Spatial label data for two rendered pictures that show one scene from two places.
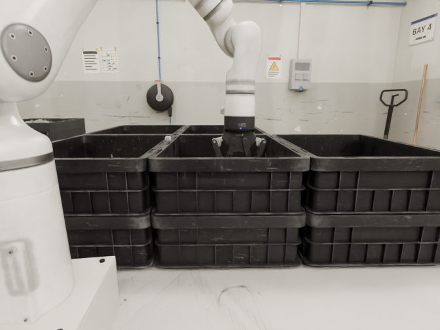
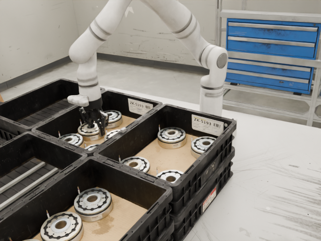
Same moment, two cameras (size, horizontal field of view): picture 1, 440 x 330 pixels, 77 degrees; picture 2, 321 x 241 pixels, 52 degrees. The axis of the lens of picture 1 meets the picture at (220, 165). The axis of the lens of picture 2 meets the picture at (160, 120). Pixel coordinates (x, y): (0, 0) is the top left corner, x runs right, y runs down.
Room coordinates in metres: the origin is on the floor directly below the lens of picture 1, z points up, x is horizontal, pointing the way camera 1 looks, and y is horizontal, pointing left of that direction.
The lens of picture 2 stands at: (1.40, 0.81, 1.48)
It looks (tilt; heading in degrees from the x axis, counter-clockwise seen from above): 29 degrees down; 218
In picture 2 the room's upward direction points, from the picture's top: 4 degrees counter-clockwise
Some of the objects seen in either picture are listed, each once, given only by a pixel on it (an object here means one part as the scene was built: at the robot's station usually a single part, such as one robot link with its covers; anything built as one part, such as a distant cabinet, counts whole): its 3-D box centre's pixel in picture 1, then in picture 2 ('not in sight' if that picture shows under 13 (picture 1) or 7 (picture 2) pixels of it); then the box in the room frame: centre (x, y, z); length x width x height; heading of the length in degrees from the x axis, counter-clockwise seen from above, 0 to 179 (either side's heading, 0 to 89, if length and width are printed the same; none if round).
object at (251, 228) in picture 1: (224, 207); not in sight; (0.69, -0.01, 0.76); 0.40 x 0.30 x 0.12; 1
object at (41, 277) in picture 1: (21, 233); (210, 104); (0.31, 0.24, 0.87); 0.09 x 0.09 x 0.17; 89
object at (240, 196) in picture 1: (225, 167); (102, 130); (0.69, -0.01, 0.87); 0.40 x 0.30 x 0.11; 1
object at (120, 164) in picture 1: (104, 148); (169, 139); (0.68, 0.29, 0.92); 0.40 x 0.30 x 0.02; 1
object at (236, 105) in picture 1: (239, 103); (85, 91); (0.70, -0.05, 1.03); 0.11 x 0.09 x 0.06; 1
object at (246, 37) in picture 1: (242, 59); (85, 61); (0.68, -0.05, 1.13); 0.09 x 0.07 x 0.15; 26
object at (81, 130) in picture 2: not in sight; (90, 127); (0.69, -0.08, 0.86); 0.10 x 0.10 x 0.01
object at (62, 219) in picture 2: not in sight; (60, 225); (1.08, 0.23, 0.86); 0.05 x 0.05 x 0.01
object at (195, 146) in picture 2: not in sight; (206, 144); (0.57, 0.36, 0.86); 0.10 x 0.10 x 0.01
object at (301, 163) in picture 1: (225, 147); (101, 118); (0.69, -0.01, 0.92); 0.40 x 0.30 x 0.02; 1
